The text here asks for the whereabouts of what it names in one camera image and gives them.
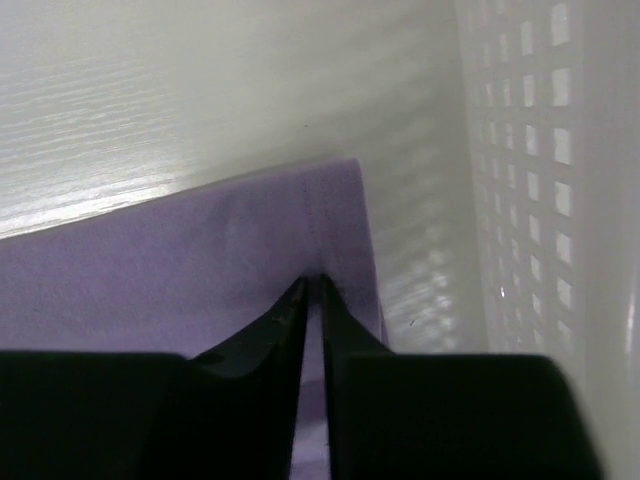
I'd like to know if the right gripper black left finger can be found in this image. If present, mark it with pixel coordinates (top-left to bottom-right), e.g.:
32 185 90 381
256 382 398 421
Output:
1 279 306 479

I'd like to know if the white plastic basket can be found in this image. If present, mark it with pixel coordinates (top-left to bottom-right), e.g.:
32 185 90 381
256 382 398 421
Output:
452 0 640 480

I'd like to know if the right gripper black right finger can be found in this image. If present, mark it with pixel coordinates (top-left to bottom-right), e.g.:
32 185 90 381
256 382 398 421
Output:
321 277 604 479

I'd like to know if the purple polo shirt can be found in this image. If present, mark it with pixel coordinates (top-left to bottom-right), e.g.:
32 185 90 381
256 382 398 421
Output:
1 160 383 479

